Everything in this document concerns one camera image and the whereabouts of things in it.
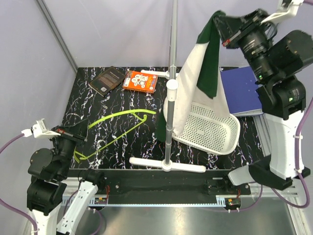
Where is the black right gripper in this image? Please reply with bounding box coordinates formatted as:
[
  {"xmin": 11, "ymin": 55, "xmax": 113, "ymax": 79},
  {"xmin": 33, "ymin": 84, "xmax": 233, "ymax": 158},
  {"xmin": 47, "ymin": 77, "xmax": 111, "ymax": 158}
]
[{"xmin": 214, "ymin": 7, "xmax": 276, "ymax": 83}]

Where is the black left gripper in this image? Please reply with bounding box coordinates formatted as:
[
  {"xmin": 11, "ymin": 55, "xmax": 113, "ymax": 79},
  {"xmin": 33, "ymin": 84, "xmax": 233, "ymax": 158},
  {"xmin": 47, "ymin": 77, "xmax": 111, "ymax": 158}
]
[{"xmin": 49, "ymin": 117, "xmax": 89, "ymax": 177}]

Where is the green and white t shirt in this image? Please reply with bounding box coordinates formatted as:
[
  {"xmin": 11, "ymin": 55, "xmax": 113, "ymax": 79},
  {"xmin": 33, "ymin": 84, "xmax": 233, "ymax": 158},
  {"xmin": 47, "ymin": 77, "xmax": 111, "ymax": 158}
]
[{"xmin": 173, "ymin": 10, "xmax": 229, "ymax": 136}]

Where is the lime green clothes hanger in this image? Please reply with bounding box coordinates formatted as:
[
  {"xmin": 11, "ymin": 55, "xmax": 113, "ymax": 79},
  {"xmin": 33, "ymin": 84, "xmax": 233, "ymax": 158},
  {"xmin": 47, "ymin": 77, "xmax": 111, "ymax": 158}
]
[{"xmin": 73, "ymin": 109, "xmax": 157, "ymax": 164}]

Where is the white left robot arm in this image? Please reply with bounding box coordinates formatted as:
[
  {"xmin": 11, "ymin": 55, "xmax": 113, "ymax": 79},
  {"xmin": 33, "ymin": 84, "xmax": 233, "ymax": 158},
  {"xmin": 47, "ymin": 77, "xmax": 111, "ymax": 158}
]
[{"xmin": 26, "ymin": 119, "xmax": 106, "ymax": 235}]

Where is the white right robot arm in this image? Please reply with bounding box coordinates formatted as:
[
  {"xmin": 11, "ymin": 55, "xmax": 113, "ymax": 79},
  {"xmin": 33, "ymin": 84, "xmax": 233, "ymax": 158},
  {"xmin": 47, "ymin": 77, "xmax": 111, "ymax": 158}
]
[{"xmin": 213, "ymin": 9, "xmax": 313, "ymax": 194}]

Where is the dark brown book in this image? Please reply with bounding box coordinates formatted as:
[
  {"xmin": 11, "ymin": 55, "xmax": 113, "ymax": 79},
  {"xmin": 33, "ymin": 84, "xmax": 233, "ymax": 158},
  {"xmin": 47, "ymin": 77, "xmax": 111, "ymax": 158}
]
[{"xmin": 89, "ymin": 66, "xmax": 125, "ymax": 97}]

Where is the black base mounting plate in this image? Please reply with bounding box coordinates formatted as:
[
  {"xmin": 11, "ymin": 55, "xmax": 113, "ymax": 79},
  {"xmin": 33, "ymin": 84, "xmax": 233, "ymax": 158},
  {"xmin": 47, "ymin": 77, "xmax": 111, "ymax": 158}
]
[{"xmin": 68, "ymin": 168, "xmax": 251, "ymax": 196}]

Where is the orange book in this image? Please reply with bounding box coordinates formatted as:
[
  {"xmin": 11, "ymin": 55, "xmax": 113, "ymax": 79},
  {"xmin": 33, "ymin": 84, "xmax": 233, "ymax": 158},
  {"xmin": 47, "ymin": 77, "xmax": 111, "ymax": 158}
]
[{"xmin": 122, "ymin": 70, "xmax": 158, "ymax": 94}]

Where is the grey clothes rack stand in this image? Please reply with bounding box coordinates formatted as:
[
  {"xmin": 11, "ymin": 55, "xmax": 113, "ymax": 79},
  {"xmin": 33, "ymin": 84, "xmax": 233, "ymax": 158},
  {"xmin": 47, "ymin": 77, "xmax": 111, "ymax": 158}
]
[{"xmin": 129, "ymin": 0, "xmax": 206, "ymax": 173}]

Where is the white perforated plastic basket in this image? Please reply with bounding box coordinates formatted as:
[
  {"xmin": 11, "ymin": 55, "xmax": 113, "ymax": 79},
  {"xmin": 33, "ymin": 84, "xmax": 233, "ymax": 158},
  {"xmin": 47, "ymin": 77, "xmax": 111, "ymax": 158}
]
[{"xmin": 172, "ymin": 102, "xmax": 241, "ymax": 155}]

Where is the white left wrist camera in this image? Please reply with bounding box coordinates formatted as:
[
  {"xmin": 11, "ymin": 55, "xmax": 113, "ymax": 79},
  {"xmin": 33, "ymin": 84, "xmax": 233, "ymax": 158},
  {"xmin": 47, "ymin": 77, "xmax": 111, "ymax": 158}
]
[{"xmin": 31, "ymin": 118, "xmax": 61, "ymax": 139}]

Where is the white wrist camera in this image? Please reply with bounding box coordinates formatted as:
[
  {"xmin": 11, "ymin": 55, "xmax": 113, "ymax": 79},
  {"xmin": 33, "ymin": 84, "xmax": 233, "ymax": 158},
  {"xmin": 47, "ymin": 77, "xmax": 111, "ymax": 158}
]
[
  {"xmin": 261, "ymin": 0, "xmax": 304, "ymax": 24},
  {"xmin": 31, "ymin": 118, "xmax": 61, "ymax": 139}
]

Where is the blue ring binder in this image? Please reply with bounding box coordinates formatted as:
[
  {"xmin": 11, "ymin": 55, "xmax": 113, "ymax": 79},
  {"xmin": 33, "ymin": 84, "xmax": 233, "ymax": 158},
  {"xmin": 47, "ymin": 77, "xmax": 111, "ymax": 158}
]
[{"xmin": 220, "ymin": 67, "xmax": 263, "ymax": 117}]

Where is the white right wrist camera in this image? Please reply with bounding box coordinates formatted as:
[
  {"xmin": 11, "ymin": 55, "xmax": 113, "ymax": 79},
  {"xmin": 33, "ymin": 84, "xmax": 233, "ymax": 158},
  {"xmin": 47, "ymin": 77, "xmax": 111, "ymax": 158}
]
[{"xmin": 261, "ymin": 0, "xmax": 304, "ymax": 24}]

